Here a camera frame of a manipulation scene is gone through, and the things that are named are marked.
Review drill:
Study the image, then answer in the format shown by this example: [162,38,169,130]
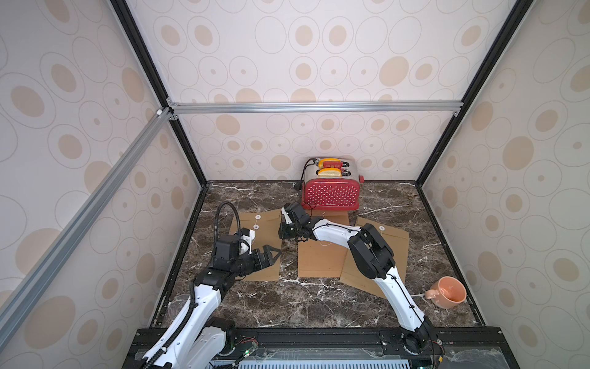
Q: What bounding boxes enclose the brown file envelope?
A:
[340,217,410,299]
[297,212,352,278]
[239,209,282,281]

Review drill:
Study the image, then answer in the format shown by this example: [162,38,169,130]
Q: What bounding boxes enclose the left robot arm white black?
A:
[141,228,282,368]

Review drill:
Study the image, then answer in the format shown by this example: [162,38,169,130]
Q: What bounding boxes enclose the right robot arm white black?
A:
[278,202,436,355]

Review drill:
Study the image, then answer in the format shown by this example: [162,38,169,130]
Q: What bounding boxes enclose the red toaster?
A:
[301,158,364,212]

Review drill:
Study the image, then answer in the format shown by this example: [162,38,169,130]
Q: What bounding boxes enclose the yellow toast front slot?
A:
[317,168,342,178]

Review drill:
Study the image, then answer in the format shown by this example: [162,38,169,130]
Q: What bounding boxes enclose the yellow toast slot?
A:
[317,158,343,169]
[317,168,342,178]

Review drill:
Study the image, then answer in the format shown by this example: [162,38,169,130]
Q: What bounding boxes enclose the yellow toast rear slot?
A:
[317,158,343,169]

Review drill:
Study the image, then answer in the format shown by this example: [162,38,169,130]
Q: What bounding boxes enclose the clear plastic cup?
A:
[164,294,190,325]

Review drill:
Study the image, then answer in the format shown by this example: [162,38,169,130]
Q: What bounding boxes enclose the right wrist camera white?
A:
[281,202,303,224]

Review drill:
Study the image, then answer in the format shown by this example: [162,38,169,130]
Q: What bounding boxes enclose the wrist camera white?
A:
[240,228,255,255]
[281,202,303,224]

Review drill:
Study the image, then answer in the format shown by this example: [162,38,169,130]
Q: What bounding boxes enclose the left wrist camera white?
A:
[240,228,255,255]

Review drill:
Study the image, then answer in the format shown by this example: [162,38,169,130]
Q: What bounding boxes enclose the black corrugated cable hose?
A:
[213,200,243,245]

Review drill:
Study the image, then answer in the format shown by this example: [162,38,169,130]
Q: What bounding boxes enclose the horizontal aluminium rail back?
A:
[171,100,463,115]

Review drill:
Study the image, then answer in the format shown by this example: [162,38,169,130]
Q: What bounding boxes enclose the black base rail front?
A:
[121,326,521,369]

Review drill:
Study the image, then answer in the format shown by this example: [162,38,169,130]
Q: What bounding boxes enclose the diagonal aluminium rail left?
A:
[1,107,172,349]

